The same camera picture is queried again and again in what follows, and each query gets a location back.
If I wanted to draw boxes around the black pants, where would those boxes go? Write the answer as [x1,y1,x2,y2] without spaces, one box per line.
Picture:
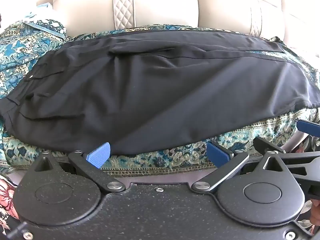
[0,29,320,156]

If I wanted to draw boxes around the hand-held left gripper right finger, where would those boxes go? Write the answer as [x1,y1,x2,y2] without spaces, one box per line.
[192,141,286,193]

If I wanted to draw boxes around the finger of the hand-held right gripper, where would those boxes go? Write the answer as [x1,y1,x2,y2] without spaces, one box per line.
[252,136,320,163]
[296,119,320,138]

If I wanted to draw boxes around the teal paisley blanket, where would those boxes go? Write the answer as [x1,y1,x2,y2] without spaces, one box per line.
[0,17,320,178]

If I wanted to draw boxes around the light blue cloth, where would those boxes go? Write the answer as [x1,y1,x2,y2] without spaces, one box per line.
[24,2,55,22]

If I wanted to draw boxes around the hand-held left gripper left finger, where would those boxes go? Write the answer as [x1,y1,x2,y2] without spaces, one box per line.
[32,142,126,193]

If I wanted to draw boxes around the beige leather sofa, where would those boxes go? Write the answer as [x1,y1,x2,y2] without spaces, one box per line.
[36,0,320,54]

